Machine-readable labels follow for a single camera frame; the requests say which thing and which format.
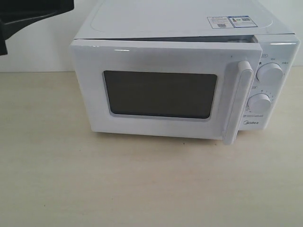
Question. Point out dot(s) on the white microwave door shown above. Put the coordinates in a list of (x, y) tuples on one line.
[(171, 89)]

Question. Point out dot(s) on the white blue label sticker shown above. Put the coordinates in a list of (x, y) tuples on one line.
[(231, 22)]

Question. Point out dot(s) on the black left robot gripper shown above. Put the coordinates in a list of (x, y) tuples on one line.
[(17, 14)]

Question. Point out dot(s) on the white lower timer knob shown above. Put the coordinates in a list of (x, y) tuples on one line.
[(259, 103)]

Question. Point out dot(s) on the white Midea microwave body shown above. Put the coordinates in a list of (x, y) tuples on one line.
[(186, 21)]

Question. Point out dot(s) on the white upper power knob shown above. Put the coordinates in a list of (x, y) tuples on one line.
[(269, 74)]

